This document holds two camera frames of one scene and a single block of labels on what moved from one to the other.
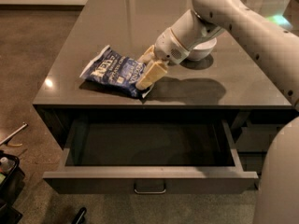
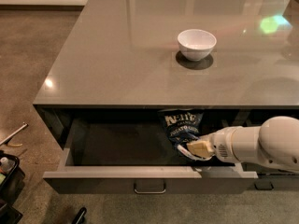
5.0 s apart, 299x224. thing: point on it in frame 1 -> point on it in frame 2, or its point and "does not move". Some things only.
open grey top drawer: x=149 y=157 does not move
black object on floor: x=79 y=218 does not move
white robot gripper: x=167 y=47 -> x=220 y=145
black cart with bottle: x=12 y=179 does not move
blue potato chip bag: x=113 y=69 -> x=182 y=124
